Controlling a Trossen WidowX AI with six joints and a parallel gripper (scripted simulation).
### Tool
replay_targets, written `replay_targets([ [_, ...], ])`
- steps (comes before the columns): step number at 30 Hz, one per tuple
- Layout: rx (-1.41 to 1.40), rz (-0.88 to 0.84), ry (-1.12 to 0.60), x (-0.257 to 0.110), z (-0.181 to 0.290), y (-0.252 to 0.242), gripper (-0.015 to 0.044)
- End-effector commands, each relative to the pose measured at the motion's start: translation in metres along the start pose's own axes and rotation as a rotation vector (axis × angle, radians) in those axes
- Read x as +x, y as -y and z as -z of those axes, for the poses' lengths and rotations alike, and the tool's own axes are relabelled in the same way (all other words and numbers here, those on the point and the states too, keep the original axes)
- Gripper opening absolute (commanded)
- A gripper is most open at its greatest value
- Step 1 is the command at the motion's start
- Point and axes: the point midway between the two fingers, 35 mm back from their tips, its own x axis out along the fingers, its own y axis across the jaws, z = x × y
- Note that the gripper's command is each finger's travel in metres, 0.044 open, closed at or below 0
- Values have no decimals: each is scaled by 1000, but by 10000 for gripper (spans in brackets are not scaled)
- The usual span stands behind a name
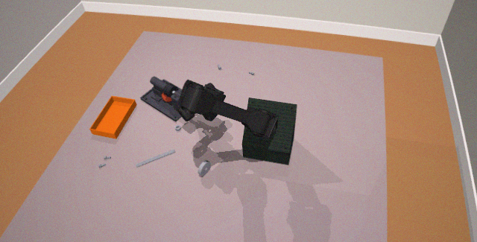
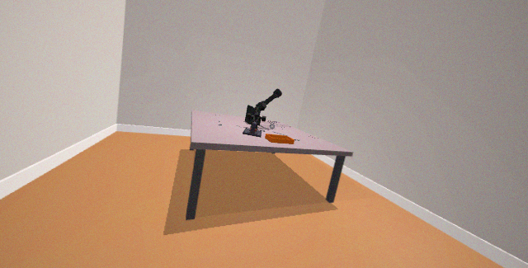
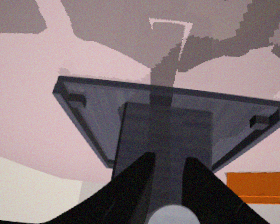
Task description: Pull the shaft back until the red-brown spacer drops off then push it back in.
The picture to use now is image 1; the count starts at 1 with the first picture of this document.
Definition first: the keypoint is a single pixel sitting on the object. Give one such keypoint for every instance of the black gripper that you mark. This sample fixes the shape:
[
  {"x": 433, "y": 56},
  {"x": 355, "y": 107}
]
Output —
[{"x": 188, "y": 116}]

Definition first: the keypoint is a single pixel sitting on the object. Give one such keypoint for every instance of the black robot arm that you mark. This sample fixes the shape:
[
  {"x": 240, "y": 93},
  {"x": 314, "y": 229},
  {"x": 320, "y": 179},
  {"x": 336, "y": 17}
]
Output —
[{"x": 209, "y": 102}]

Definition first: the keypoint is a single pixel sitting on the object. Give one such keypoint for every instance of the orange rectangular tray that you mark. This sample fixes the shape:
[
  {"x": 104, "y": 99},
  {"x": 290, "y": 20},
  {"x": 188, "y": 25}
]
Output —
[{"x": 113, "y": 117}]

